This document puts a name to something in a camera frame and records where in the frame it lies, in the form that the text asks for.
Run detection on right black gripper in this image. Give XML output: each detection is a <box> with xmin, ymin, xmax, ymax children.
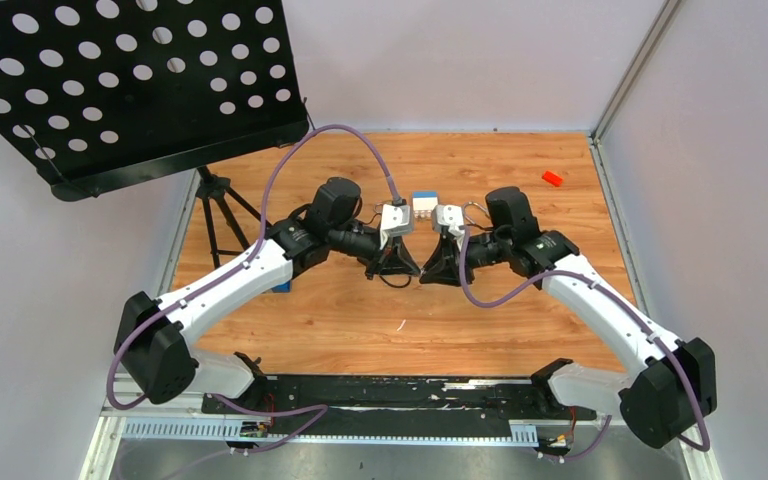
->
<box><xmin>420</xmin><ymin>230</ymin><xmax>511</xmax><ymax>285</ymax></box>

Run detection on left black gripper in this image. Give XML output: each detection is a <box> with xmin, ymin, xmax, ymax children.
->
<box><xmin>330</xmin><ymin>223</ymin><xmax>421</xmax><ymax>282</ymax></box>

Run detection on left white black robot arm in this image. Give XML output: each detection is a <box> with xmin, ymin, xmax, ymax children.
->
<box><xmin>112</xmin><ymin>177</ymin><xmax>419</xmax><ymax>413</ymax></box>

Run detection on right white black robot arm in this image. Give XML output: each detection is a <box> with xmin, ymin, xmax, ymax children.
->
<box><xmin>420</xmin><ymin>187</ymin><xmax>717</xmax><ymax>452</ymax></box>

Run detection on white blue toy block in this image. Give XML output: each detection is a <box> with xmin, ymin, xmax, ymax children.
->
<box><xmin>411</xmin><ymin>190</ymin><xmax>439</xmax><ymax>219</ymax></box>

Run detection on blue small block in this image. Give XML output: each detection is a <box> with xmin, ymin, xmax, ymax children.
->
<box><xmin>271</xmin><ymin>281</ymin><xmax>292</xmax><ymax>293</ymax></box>

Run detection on red small block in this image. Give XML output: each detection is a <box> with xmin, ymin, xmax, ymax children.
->
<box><xmin>541</xmin><ymin>170</ymin><xmax>564</xmax><ymax>187</ymax></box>

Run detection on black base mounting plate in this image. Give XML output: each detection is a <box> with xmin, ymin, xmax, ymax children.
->
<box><xmin>235</xmin><ymin>374</ymin><xmax>596</xmax><ymax>440</ymax></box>

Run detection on black tripod stand legs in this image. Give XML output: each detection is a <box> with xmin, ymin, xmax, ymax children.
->
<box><xmin>195</xmin><ymin>166</ymin><xmax>262</xmax><ymax>269</ymax></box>

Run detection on black perforated music stand desk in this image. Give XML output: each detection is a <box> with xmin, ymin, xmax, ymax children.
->
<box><xmin>0</xmin><ymin>1</ymin><xmax>310</xmax><ymax>201</ymax></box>

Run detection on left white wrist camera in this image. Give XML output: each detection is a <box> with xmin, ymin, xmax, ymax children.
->
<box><xmin>378</xmin><ymin>203</ymin><xmax>414</xmax><ymax>244</ymax></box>

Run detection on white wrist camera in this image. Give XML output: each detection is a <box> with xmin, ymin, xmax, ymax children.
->
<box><xmin>378</xmin><ymin>203</ymin><xmax>414</xmax><ymax>244</ymax></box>
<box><xmin>431</xmin><ymin>204</ymin><xmax>465</xmax><ymax>238</ymax></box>

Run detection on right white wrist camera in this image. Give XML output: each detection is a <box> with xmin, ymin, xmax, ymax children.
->
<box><xmin>431</xmin><ymin>204</ymin><xmax>465</xmax><ymax>238</ymax></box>

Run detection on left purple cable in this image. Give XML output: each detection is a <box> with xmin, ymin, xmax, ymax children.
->
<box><xmin>105</xmin><ymin>124</ymin><xmax>404</xmax><ymax>411</ymax></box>

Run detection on aluminium frame rails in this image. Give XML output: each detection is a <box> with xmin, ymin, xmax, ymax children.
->
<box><xmin>79</xmin><ymin>168</ymin><xmax>723</xmax><ymax>480</ymax></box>

